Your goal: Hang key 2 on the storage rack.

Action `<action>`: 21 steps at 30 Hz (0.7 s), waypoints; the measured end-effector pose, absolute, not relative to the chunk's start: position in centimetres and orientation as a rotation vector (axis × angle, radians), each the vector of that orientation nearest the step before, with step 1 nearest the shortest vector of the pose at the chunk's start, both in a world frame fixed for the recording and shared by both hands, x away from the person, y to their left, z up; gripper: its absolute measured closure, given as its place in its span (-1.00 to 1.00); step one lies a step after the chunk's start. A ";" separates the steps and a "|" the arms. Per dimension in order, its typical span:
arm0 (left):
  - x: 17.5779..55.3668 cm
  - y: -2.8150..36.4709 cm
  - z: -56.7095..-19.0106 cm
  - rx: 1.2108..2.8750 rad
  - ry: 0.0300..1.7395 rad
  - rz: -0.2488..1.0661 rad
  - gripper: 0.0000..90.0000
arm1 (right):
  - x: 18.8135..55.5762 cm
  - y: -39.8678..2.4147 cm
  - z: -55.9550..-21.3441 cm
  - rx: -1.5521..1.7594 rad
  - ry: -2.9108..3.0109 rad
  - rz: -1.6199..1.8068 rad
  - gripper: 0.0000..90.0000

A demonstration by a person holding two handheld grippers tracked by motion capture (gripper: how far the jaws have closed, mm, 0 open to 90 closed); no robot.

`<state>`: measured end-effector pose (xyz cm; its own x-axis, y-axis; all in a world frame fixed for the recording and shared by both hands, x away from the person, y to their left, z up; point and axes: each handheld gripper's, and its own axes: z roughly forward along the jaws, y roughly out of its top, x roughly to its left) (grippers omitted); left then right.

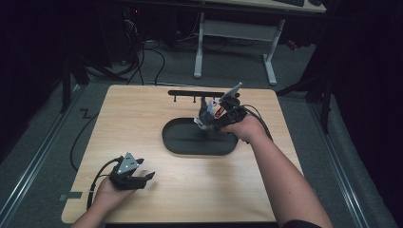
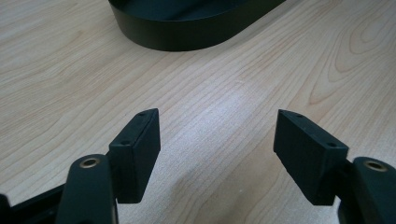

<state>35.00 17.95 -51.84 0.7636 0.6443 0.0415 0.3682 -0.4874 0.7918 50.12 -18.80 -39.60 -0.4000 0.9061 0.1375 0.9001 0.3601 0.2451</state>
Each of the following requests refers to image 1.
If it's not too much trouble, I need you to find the metal floor rail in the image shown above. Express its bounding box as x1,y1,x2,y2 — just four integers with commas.
0,85,84,228
308,101,371,228

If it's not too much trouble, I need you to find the grey white plush keychain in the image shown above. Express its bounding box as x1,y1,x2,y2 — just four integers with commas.
193,96,220,131

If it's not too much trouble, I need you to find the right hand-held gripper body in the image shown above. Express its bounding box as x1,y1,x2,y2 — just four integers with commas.
218,82,249,126

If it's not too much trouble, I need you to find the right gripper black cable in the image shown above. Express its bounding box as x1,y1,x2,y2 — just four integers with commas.
236,104,274,142

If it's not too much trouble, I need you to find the black key rack with tray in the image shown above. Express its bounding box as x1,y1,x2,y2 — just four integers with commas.
162,89,240,157

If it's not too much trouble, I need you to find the person's black sleeve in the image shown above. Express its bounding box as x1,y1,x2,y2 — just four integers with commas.
281,219,322,228

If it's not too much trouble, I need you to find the black metal stand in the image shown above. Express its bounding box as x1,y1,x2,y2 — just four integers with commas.
59,53,128,114
275,72,335,134

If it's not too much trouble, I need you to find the person's right hand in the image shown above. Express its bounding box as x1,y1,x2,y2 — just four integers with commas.
221,114,270,145

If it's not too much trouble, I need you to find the black floor cable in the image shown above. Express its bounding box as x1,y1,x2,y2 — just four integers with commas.
69,110,100,173

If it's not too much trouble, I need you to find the person's left hand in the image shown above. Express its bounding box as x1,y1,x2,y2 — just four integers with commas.
93,177,137,210

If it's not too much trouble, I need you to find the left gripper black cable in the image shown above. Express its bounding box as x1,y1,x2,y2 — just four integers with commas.
86,155,125,212

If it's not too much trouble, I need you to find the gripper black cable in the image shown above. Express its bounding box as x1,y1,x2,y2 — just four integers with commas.
236,104,274,142
86,155,125,212

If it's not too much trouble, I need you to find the grey tape piece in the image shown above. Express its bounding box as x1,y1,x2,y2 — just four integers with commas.
58,191,84,202

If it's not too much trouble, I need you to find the bundle of black cables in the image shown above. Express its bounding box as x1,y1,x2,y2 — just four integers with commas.
125,39,166,86

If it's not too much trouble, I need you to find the white frame desk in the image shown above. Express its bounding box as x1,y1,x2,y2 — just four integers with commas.
193,0,327,86

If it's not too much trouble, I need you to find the black keyboard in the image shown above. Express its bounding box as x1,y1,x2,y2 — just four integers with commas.
274,0,306,8

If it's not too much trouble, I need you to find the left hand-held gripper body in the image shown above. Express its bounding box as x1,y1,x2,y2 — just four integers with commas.
108,151,148,191

